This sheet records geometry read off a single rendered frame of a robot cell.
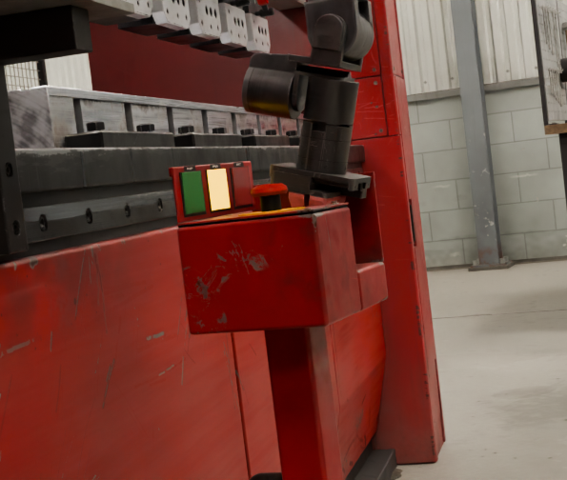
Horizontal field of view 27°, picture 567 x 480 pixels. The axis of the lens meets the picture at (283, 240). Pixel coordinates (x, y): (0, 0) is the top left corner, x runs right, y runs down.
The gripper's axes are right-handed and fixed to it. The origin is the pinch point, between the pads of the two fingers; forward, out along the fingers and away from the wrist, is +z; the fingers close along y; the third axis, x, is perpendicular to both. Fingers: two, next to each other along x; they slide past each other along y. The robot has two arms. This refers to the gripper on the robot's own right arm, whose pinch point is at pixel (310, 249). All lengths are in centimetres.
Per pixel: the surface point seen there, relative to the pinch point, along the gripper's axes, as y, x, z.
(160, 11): 52, -52, -25
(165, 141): 38, -34, -6
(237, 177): 10.2, 0.0, -6.6
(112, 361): 17.7, 11.1, 15.3
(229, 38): 58, -93, -22
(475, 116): 153, -696, 11
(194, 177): 10.3, 10.8, -7.1
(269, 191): 1.0, 11.8, -7.2
